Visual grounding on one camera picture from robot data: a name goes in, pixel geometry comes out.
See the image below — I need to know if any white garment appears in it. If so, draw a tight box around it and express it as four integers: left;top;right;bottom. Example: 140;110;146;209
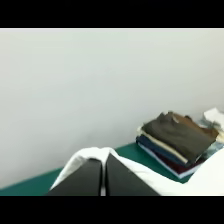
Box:
49;146;224;197

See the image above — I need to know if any navy blue garment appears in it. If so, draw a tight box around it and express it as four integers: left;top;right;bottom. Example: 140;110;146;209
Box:
135;134;194;168

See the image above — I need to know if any dark grey garment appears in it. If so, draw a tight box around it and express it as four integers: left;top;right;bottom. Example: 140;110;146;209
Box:
141;111;218;164

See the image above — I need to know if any light blue garment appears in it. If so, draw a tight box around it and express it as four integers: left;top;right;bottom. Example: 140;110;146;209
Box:
135;141;224;180

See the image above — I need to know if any cream garment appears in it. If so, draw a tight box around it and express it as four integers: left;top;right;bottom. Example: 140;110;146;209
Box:
136;125;189;165

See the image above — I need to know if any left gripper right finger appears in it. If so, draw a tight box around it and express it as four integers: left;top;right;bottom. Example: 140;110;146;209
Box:
105;153;161;197

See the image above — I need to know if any maroon garment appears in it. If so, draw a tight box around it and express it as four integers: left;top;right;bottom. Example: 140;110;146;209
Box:
151;149;206;176

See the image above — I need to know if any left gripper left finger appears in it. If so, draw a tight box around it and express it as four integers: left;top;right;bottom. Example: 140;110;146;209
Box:
46;158;103;197

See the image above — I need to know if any brown garment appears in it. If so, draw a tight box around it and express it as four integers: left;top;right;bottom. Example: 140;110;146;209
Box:
171;112;221;143

